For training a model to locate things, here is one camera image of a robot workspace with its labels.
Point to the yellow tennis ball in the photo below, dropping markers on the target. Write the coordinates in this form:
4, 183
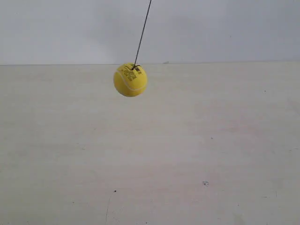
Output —
130, 80

